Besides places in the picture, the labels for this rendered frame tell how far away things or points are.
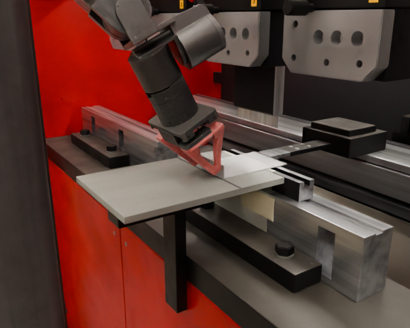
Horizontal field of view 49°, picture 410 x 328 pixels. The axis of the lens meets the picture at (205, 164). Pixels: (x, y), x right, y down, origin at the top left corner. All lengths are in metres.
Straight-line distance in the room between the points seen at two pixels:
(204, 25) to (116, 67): 0.94
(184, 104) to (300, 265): 0.27
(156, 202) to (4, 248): 0.36
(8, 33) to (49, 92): 1.25
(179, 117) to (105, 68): 0.92
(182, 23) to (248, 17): 0.11
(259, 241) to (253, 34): 0.31
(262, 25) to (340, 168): 0.39
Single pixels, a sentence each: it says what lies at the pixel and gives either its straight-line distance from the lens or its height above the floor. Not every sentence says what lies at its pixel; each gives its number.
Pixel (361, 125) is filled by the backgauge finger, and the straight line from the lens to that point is 0.92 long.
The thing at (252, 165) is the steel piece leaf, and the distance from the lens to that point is 0.74.
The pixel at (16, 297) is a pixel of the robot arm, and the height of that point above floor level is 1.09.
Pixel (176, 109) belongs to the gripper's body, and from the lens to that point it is 0.62.
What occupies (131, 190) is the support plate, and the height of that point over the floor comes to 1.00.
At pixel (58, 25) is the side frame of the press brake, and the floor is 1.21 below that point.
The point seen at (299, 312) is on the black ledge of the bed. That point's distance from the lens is 0.62.
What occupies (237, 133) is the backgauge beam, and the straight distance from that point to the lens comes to 1.19.
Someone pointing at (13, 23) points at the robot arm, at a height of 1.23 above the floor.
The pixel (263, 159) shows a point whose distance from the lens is 0.78.
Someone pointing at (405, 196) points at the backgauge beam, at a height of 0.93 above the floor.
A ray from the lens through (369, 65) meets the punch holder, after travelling 0.54.
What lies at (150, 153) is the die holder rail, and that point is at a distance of 1.04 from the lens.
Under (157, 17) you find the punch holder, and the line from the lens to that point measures 0.92.
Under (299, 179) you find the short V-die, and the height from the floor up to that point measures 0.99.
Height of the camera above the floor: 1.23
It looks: 18 degrees down
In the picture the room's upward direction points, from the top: straight up
